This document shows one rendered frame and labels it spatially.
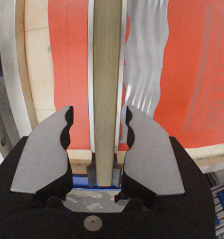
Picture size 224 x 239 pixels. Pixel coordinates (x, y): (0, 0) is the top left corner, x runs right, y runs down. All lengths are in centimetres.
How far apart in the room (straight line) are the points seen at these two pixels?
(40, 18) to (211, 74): 35
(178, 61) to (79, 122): 23
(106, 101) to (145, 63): 13
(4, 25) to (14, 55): 6
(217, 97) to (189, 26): 18
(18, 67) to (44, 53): 5
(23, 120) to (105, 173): 19
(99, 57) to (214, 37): 25
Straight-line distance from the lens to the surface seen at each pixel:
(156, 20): 28
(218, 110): 42
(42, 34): 29
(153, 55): 28
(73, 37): 28
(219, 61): 36
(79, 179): 40
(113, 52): 17
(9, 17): 29
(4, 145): 36
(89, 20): 23
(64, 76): 29
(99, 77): 17
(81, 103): 31
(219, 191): 91
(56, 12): 29
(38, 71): 31
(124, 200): 37
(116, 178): 34
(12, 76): 30
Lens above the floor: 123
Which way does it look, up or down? 58 degrees down
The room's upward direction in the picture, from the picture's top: 176 degrees clockwise
